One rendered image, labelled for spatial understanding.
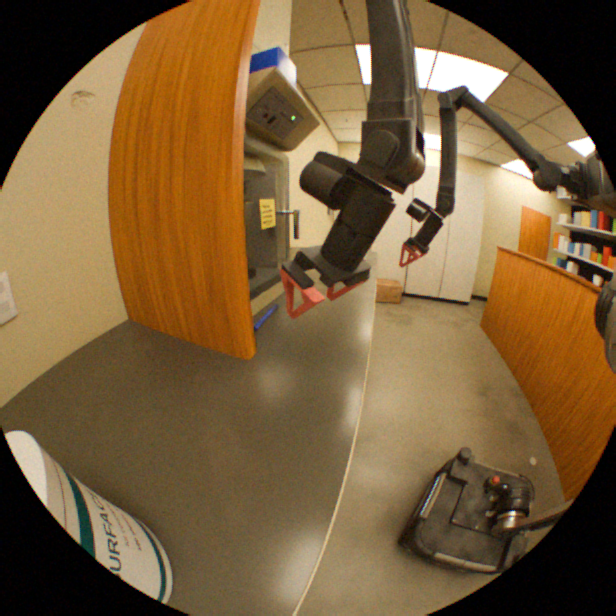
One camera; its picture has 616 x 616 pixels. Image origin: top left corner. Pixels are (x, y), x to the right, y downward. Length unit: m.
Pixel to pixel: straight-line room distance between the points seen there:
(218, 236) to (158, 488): 0.35
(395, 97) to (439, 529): 1.18
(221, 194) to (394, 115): 0.25
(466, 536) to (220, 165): 1.33
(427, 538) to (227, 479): 0.89
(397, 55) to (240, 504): 0.51
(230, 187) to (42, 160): 0.61
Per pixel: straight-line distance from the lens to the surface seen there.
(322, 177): 0.28
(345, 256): 0.26
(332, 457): 0.27
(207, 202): 0.36
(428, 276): 3.65
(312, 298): 0.25
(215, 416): 0.32
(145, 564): 0.23
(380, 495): 1.27
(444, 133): 0.80
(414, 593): 1.30
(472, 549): 1.14
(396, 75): 0.30
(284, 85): 0.54
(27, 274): 0.72
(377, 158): 0.23
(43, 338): 0.74
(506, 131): 0.82
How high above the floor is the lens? 1.18
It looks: 24 degrees down
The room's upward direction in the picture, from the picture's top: straight up
